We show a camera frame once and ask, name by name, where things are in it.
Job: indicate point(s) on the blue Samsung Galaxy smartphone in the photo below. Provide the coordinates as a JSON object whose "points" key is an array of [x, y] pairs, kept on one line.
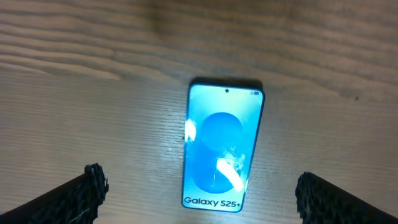
{"points": [[221, 129]]}

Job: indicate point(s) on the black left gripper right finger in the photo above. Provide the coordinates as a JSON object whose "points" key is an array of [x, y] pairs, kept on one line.
{"points": [[319, 201]]}

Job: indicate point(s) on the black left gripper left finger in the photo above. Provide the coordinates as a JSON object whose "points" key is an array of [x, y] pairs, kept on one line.
{"points": [[76, 201]]}

